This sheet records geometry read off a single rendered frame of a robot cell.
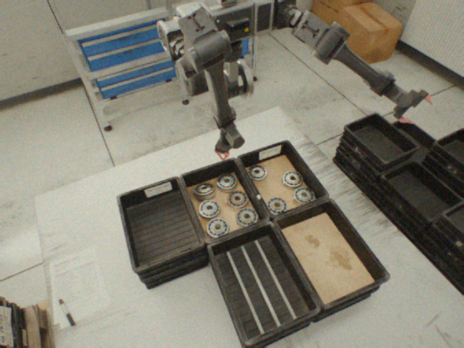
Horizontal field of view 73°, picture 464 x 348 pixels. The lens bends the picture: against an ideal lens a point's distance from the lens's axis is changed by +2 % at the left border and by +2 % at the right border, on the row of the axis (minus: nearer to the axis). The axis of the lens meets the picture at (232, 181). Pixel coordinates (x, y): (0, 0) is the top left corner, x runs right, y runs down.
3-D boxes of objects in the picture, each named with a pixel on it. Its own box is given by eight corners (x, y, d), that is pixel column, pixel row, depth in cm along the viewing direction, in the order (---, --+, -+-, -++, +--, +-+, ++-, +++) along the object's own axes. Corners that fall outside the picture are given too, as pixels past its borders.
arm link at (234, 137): (230, 103, 117) (210, 114, 117) (245, 123, 112) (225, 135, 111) (235, 123, 128) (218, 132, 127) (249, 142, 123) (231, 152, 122)
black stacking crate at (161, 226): (123, 209, 152) (116, 195, 143) (181, 189, 158) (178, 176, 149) (141, 282, 130) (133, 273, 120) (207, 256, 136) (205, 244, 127)
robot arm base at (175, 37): (190, 54, 128) (186, 25, 119) (198, 64, 124) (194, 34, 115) (171, 60, 126) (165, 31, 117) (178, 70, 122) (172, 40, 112)
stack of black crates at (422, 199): (364, 203, 229) (379, 175, 202) (394, 187, 236) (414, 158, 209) (406, 248, 207) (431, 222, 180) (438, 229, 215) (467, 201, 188)
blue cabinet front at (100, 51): (103, 99, 284) (76, 39, 239) (176, 76, 302) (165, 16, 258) (103, 100, 282) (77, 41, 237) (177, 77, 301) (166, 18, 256)
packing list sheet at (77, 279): (45, 264, 147) (45, 264, 147) (94, 243, 153) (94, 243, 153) (55, 331, 129) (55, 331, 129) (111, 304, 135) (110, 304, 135)
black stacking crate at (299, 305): (209, 257, 136) (206, 245, 127) (269, 233, 142) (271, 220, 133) (245, 352, 113) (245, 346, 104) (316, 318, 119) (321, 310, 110)
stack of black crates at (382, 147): (328, 167, 250) (342, 125, 215) (357, 154, 258) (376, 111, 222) (363, 204, 229) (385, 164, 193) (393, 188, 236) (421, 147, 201)
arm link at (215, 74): (220, 24, 80) (184, 44, 79) (231, 40, 79) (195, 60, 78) (231, 107, 122) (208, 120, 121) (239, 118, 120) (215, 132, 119)
